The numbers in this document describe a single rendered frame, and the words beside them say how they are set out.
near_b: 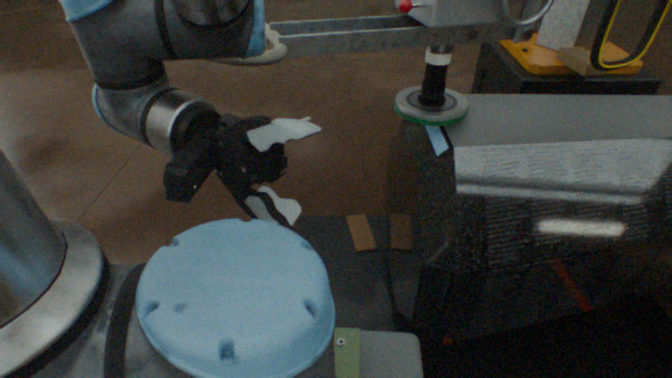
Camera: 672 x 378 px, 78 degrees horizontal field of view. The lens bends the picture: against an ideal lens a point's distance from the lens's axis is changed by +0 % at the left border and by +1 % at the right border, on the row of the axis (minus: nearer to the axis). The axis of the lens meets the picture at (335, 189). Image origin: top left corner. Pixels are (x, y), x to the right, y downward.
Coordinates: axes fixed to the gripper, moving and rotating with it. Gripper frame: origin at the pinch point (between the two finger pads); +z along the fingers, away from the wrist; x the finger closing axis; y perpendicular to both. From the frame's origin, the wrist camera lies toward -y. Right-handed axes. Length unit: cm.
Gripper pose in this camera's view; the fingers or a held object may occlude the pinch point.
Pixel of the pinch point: (310, 195)
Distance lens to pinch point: 45.6
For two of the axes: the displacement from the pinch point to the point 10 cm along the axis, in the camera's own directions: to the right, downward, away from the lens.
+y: 5.4, -3.7, 7.6
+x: -1.3, 8.5, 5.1
